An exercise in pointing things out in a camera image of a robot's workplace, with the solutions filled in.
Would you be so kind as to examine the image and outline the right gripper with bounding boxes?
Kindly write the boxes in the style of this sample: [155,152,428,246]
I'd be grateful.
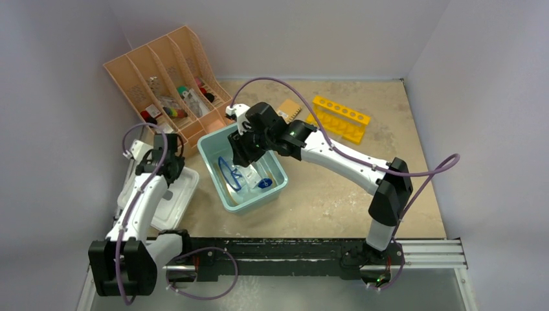
[229,122,274,168]

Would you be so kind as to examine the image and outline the white bin lid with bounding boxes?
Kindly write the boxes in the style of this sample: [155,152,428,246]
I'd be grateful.
[117,165,201,233]

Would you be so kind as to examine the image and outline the white label packet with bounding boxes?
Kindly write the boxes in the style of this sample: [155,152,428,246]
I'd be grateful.
[238,165,262,189]

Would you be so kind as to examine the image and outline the blue safety glasses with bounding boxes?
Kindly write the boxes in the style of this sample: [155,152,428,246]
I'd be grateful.
[218,156,243,192]

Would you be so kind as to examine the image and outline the teal plastic bin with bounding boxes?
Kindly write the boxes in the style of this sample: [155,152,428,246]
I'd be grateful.
[197,124,288,214]

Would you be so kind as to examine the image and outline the tan rubber tubing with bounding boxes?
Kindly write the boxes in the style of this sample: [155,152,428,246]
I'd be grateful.
[227,188,257,207]

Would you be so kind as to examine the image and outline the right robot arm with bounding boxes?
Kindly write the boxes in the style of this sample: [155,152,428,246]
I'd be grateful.
[225,102,413,264]

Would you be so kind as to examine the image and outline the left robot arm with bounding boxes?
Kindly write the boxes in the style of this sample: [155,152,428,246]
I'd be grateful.
[88,133,193,305]

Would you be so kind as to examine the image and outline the yellow spiral notebook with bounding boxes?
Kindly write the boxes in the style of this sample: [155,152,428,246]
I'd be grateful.
[276,99,302,124]

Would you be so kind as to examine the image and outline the peach desk file organizer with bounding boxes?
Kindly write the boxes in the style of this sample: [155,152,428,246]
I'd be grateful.
[104,26,232,152]

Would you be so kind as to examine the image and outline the yellow test tube rack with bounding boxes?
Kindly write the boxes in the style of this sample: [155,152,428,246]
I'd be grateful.
[312,95,370,145]

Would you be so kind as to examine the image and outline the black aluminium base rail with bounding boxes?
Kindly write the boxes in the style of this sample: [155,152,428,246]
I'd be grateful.
[87,237,468,284]

